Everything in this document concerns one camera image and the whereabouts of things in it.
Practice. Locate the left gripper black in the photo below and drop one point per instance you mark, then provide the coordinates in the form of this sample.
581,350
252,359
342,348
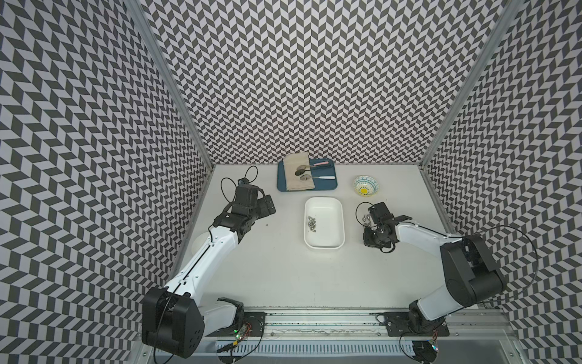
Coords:
264,210

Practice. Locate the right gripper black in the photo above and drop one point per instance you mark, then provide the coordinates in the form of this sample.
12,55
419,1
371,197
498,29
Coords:
369,243

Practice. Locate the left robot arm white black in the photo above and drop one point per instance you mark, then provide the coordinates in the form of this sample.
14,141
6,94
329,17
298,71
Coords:
173,319

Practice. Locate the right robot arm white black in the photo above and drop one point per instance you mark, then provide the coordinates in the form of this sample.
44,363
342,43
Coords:
471,274

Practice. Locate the white storage box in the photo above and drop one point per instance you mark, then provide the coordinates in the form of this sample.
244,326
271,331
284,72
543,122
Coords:
330,234

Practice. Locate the pile of wing nuts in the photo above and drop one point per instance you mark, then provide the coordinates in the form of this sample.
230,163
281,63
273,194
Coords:
312,224

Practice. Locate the patterned small bowl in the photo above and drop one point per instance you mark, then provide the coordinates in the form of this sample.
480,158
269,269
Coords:
366,186

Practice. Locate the metal spoon dark bowl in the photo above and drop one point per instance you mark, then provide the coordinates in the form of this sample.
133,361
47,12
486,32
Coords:
302,170

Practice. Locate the blue tray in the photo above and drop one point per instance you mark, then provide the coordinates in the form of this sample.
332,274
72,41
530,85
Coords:
320,185

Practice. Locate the metal spoon white handle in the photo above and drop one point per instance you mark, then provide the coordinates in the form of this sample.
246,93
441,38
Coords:
311,177

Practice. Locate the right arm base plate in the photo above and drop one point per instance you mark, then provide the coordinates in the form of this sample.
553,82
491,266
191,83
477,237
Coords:
405,323

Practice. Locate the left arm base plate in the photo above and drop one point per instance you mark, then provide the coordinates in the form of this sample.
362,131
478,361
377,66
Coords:
254,320

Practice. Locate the aluminium front rail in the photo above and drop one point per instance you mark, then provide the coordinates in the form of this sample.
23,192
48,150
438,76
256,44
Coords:
370,324

